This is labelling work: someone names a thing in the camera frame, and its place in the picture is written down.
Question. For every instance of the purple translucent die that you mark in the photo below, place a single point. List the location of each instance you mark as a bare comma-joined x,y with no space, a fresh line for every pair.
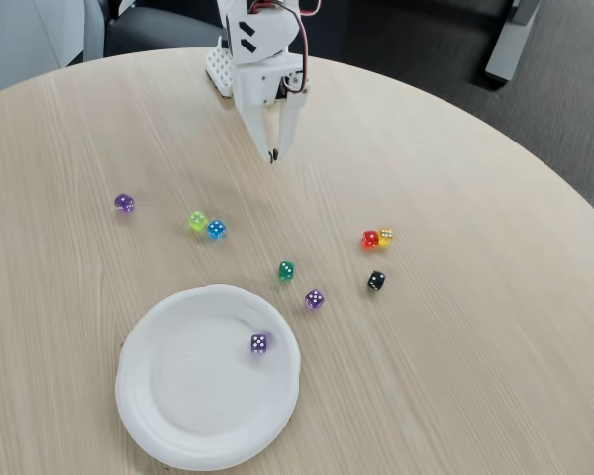
259,344
314,299
123,203

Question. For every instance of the white paper plate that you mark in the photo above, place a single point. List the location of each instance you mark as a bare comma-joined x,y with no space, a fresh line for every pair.
203,386

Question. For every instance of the dark grey chair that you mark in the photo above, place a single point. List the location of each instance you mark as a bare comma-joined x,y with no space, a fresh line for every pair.
163,32

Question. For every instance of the lime green translucent die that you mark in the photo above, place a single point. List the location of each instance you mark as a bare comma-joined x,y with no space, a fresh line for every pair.
197,220

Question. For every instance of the blue translucent die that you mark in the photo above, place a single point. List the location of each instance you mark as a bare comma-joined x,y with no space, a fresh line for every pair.
216,230

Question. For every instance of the red translucent die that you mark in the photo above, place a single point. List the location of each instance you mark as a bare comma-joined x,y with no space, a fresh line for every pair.
369,240

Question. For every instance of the yellow translucent die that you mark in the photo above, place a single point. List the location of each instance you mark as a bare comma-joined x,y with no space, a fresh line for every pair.
387,237

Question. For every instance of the dark green translucent die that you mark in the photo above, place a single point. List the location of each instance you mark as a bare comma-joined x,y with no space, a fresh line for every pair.
286,272

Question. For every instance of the black die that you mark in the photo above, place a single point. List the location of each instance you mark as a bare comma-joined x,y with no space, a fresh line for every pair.
376,281

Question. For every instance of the grey desk leg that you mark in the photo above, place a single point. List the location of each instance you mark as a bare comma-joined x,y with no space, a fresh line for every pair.
507,47

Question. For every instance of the white cabinet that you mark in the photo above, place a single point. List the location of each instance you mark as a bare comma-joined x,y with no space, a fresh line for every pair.
25,39

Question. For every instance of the white perforated base plate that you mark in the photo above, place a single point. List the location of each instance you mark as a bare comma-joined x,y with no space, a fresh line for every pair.
219,69

